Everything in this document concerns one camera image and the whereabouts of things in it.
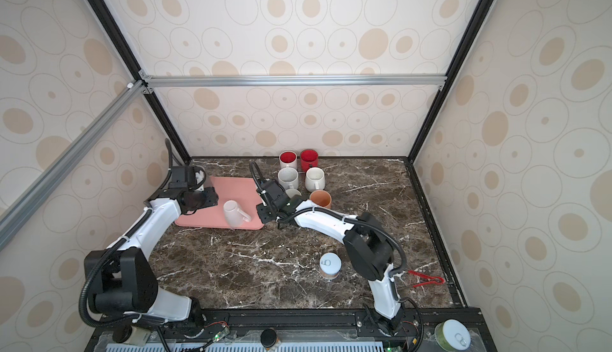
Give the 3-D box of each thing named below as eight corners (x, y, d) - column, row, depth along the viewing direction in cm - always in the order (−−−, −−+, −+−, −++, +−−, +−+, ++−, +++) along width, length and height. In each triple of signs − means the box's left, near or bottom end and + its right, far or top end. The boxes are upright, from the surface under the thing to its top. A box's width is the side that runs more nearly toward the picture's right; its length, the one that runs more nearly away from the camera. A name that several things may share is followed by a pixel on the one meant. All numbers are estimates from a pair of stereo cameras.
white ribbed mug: (300, 190, 110) (299, 178, 103) (311, 176, 115) (311, 164, 109) (317, 198, 107) (317, 186, 101) (327, 183, 113) (328, 171, 106)
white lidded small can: (320, 279, 85) (320, 273, 80) (319, 258, 89) (320, 252, 84) (340, 279, 85) (342, 273, 80) (338, 258, 89) (340, 252, 84)
